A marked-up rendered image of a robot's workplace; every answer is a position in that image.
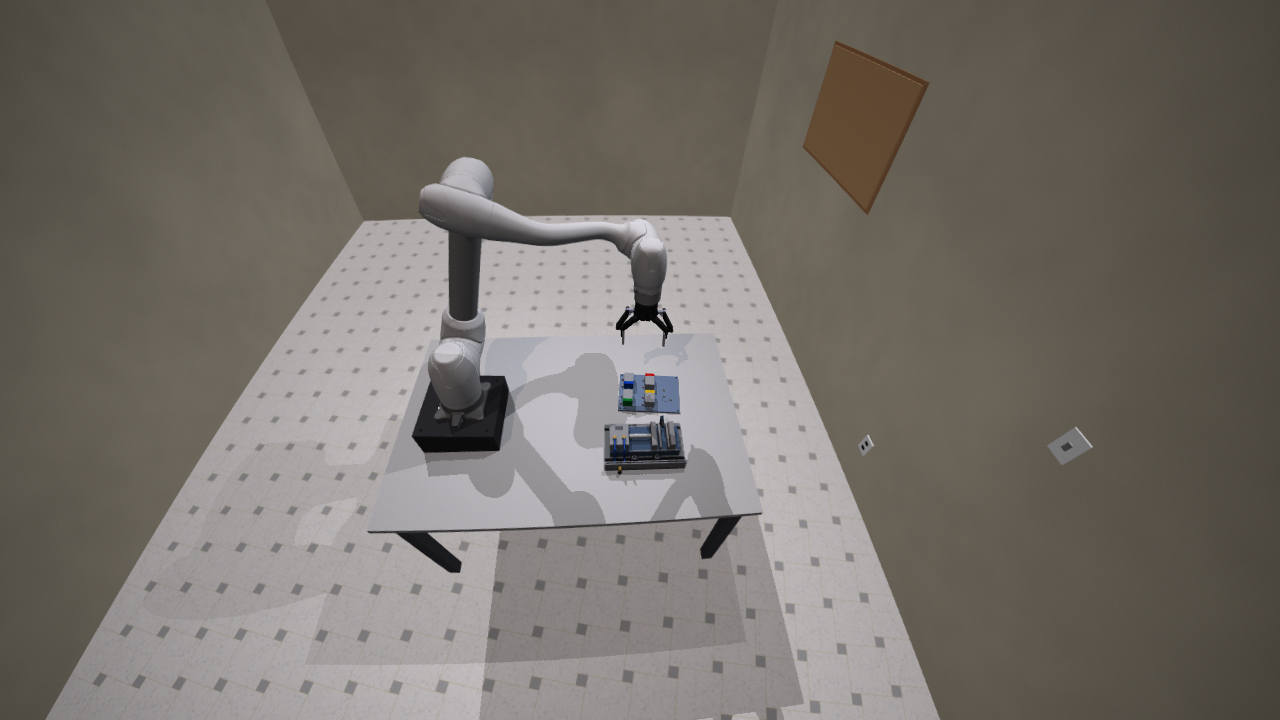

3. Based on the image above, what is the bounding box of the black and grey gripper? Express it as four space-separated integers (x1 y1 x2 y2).
616 301 673 347

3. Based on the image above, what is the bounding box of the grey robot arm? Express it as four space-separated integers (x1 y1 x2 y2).
419 158 667 429

